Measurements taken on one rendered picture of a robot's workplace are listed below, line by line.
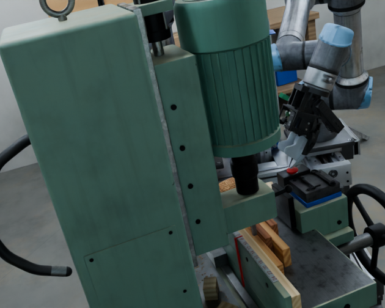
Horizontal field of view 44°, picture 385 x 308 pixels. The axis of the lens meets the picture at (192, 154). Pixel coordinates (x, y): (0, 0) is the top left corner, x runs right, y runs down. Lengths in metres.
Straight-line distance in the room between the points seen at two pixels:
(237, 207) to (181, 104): 0.29
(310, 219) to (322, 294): 0.23
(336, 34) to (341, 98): 0.65
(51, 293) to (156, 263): 1.89
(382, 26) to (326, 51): 4.20
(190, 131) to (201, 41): 0.17
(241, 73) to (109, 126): 0.26
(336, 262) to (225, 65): 0.52
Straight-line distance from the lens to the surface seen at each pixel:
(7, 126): 4.48
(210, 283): 1.22
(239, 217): 1.07
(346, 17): 1.66
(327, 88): 1.19
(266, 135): 0.96
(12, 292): 2.96
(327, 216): 1.24
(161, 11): 0.88
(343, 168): 1.80
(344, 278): 1.10
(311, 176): 1.26
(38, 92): 0.80
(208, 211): 0.99
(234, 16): 0.87
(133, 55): 0.80
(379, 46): 5.40
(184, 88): 0.88
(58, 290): 2.81
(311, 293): 1.06
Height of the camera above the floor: 1.62
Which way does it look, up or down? 24 degrees down
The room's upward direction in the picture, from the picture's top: 12 degrees counter-clockwise
